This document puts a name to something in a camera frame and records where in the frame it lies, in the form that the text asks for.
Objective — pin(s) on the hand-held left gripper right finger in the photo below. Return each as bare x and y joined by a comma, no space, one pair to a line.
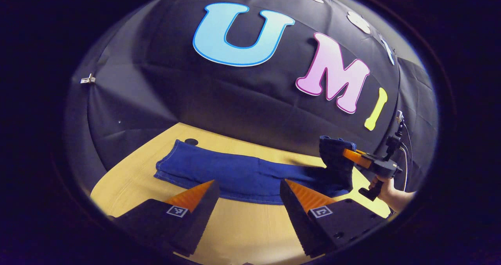
299,226

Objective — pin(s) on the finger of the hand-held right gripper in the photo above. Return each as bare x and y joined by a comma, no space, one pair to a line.
356,156

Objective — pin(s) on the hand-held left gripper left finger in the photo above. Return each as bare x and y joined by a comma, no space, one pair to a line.
197,226

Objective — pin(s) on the blue jeans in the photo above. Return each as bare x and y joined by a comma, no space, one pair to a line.
235,175

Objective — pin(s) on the black backdrop cloth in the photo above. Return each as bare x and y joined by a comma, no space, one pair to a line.
176,92

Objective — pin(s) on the small silver cloth clip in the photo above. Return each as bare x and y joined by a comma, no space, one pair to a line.
88,79

